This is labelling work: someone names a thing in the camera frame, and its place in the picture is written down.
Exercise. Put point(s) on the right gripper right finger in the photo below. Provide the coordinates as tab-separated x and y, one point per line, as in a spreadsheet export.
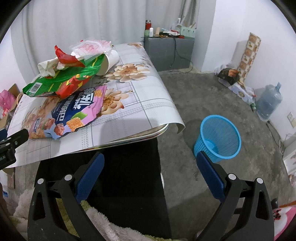
244	212

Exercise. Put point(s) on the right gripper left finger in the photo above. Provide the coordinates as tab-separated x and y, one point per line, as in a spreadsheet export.
45	221

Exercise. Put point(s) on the purple snack bag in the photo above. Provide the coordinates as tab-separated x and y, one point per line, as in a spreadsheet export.
55	118

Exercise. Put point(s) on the green snack bag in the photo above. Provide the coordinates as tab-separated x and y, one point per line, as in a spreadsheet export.
65	82

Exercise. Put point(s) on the red snack wrapper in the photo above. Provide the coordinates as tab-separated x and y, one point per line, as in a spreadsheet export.
66	59

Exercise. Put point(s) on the clear pink plastic bag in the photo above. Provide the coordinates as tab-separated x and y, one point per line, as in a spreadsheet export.
86	49

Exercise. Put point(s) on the white tissue paper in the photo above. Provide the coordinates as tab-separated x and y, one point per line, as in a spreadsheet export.
50	67

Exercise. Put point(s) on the blue plastic waste basket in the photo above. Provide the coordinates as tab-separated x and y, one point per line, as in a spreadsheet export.
218	138

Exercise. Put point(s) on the white curtain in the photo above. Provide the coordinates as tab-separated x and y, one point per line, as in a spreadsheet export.
43	25

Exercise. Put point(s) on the blue water jug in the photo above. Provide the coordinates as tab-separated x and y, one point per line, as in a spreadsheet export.
268	101

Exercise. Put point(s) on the white cardboard box on floor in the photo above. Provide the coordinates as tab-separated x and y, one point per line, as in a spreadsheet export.
245	93

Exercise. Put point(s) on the floral tablecloth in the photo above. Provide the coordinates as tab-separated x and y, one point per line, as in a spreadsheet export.
136	106

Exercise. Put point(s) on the dark snack bag on floor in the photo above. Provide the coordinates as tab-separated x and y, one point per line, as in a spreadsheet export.
230	75

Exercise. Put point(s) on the patterned roll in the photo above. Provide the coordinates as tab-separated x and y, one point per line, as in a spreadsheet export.
248	56

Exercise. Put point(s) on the grey cabinet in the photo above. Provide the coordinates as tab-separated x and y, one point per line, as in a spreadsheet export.
169	53

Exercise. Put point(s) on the red thermos bottle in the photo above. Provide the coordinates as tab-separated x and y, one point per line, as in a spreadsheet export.
148	24

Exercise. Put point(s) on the green pen holder box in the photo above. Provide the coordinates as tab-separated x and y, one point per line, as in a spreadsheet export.
188	32

